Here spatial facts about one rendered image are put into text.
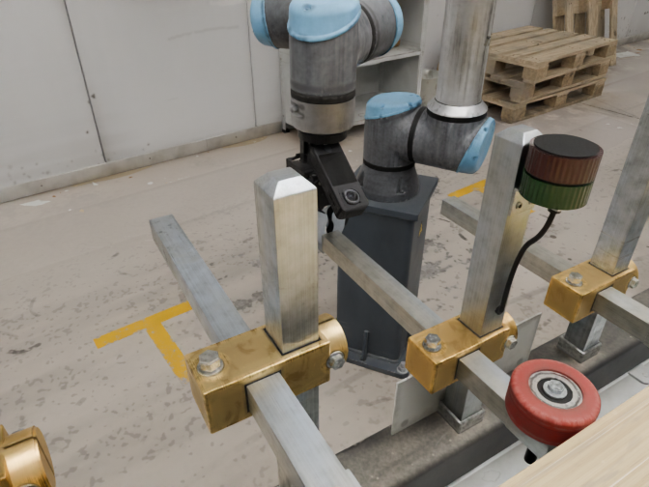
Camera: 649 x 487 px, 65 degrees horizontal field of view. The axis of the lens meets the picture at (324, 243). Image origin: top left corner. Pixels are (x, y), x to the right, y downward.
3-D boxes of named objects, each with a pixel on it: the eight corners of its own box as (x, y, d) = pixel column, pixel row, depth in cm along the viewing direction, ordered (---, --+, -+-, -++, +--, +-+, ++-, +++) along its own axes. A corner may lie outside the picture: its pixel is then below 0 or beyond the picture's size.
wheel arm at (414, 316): (321, 255, 81) (321, 232, 79) (338, 249, 83) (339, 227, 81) (541, 469, 50) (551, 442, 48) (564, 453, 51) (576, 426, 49)
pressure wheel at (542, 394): (474, 447, 55) (493, 373, 49) (525, 416, 58) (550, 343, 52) (534, 510, 49) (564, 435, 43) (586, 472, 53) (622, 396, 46)
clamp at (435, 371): (404, 367, 62) (407, 336, 59) (484, 329, 67) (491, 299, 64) (434, 399, 57) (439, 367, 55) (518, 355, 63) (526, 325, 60)
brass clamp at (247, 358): (189, 389, 46) (181, 350, 43) (319, 337, 52) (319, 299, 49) (213, 441, 41) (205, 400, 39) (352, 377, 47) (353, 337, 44)
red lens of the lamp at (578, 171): (510, 164, 46) (515, 141, 45) (553, 151, 49) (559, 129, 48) (565, 190, 42) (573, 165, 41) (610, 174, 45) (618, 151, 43)
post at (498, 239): (435, 442, 74) (495, 126, 48) (453, 431, 76) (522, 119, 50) (452, 460, 72) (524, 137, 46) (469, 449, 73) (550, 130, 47)
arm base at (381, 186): (345, 195, 147) (346, 163, 141) (367, 169, 161) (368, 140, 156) (409, 208, 140) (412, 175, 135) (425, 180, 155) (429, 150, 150)
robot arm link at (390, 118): (377, 142, 154) (380, 84, 145) (430, 154, 147) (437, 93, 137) (352, 160, 143) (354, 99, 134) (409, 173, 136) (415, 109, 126)
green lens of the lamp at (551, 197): (504, 188, 48) (509, 167, 46) (548, 175, 50) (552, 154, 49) (558, 216, 43) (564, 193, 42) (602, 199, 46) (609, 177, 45)
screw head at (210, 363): (193, 362, 42) (191, 353, 41) (217, 354, 43) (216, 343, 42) (202, 380, 40) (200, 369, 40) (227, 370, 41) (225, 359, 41)
